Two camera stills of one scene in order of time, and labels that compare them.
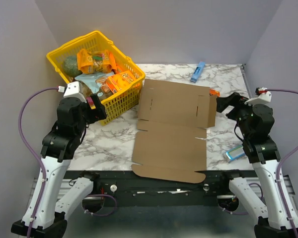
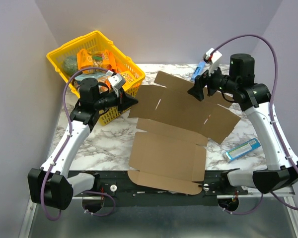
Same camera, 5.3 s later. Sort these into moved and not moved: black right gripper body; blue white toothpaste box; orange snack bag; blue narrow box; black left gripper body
Moved: black right gripper body; black left gripper body
Not moved: orange snack bag; blue white toothpaste box; blue narrow box
